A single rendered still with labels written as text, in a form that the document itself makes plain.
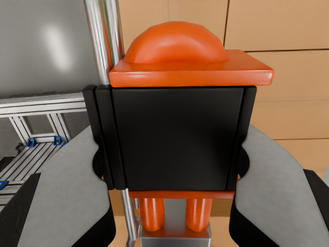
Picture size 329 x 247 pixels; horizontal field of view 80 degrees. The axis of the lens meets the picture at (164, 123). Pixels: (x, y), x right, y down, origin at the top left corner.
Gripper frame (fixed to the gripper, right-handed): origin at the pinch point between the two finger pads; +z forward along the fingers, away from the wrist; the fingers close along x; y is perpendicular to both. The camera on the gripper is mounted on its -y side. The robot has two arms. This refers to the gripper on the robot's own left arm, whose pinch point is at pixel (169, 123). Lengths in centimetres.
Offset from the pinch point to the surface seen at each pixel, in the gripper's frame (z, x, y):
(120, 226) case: 13.6, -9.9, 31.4
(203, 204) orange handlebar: -0.8, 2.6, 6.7
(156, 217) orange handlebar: -0.6, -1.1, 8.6
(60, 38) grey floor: 121, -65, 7
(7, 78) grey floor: 122, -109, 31
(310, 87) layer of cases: 66, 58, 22
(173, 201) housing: 2.4, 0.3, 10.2
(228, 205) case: 15.6, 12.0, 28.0
